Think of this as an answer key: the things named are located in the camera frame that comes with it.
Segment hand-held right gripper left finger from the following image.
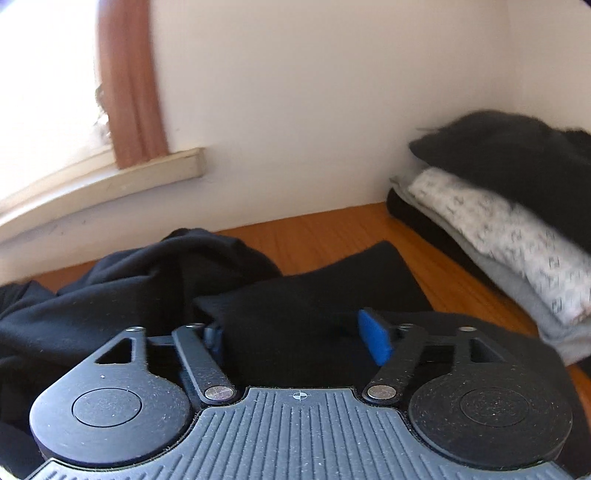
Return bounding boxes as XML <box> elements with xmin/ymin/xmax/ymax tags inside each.
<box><xmin>95</xmin><ymin>324</ymin><xmax>241</xmax><ymax>407</ymax></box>

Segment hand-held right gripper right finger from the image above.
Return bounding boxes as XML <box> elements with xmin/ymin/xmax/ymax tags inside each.
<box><xmin>358</xmin><ymin>308</ymin><xmax>502</xmax><ymax>407</ymax></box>

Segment black fleece pants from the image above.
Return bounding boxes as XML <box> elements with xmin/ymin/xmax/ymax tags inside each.
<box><xmin>0</xmin><ymin>228</ymin><xmax>575</xmax><ymax>480</ymax></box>

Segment black folded garment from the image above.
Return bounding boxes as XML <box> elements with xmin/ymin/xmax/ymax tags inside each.
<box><xmin>385</xmin><ymin>187</ymin><xmax>509</xmax><ymax>282</ymax></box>

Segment white patterned folded garment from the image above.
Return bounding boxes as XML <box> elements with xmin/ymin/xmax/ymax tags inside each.
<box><xmin>409</xmin><ymin>167</ymin><xmax>591</xmax><ymax>326</ymax></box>

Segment beige windowsill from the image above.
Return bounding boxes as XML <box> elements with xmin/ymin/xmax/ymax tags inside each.
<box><xmin>0</xmin><ymin>148</ymin><xmax>206</xmax><ymax>259</ymax></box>

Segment wooden window frame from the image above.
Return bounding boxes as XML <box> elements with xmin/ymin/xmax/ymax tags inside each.
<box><xmin>95</xmin><ymin>0</ymin><xmax>169</xmax><ymax>169</ymax></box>

